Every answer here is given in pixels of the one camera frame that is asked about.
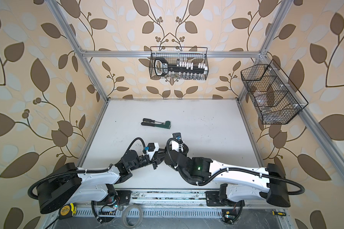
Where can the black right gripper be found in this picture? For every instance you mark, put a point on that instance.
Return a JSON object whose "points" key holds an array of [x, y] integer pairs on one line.
{"points": [[168, 151]]}

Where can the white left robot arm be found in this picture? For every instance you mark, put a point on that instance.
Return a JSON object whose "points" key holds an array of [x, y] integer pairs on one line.
{"points": [[71, 184]]}

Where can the socket set rail in basket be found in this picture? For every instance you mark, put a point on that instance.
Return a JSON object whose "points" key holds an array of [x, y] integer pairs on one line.
{"points": [[162, 67]]}

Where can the grey tape roll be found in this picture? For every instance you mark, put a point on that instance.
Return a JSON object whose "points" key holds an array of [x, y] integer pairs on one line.
{"points": [[132, 216]]}

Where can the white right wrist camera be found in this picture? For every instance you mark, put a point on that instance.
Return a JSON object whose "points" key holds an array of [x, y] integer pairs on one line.
{"points": [[177, 144]]}

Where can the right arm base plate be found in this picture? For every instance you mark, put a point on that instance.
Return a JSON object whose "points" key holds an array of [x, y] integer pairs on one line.
{"points": [[213, 199]]}

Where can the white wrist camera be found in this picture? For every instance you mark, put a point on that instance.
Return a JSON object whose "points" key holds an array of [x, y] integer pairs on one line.
{"points": [[177, 144], [150, 150]]}

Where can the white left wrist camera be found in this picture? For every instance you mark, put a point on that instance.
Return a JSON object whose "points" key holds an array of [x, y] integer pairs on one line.
{"points": [[150, 150]]}

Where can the yellow tape measure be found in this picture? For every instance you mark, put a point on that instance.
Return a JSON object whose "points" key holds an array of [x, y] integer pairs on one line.
{"points": [[67, 211]]}

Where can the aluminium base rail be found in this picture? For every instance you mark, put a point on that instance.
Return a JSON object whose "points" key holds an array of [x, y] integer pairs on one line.
{"points": [[178, 197]]}

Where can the black wire basket back wall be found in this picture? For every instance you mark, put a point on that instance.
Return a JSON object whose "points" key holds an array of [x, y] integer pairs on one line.
{"points": [[193, 54]]}

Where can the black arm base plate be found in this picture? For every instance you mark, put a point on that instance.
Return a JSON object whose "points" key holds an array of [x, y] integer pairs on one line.
{"points": [[120, 197]]}

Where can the black wire basket wall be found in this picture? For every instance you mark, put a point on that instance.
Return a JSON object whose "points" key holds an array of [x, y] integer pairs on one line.
{"points": [[193, 54], [275, 97]]}

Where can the green black-handled hand tool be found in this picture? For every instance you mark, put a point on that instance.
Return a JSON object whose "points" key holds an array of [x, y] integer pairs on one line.
{"points": [[164, 125]]}

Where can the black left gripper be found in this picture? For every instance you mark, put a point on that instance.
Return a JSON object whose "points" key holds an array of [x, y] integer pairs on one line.
{"points": [[156, 160]]}

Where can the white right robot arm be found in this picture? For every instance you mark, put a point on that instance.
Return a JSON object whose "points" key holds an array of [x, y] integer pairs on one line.
{"points": [[269, 183]]}

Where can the black wire basket right wall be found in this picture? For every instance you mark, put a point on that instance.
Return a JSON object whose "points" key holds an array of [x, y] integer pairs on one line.
{"points": [[275, 97]]}

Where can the small yellow black screwdriver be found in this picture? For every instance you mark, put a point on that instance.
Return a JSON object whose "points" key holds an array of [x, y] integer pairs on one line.
{"points": [[279, 213]]}

